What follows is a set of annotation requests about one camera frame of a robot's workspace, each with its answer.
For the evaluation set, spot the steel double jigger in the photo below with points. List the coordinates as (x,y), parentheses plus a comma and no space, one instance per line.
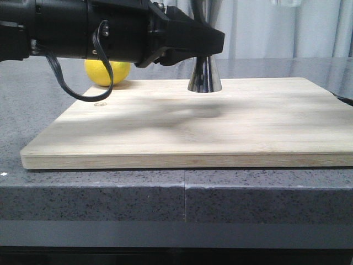
(205,77)

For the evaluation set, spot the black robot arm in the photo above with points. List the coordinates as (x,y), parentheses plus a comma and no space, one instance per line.
(15,42)

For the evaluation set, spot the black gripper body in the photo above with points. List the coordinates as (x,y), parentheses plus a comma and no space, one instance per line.
(128,31)

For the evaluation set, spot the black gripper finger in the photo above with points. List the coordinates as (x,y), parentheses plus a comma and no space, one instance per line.
(196,35)
(169,57)

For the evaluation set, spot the light wooden cutting board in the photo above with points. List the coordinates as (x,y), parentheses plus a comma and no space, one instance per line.
(251,122)

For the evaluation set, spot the yellow lemon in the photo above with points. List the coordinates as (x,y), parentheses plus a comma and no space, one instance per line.
(97,72)

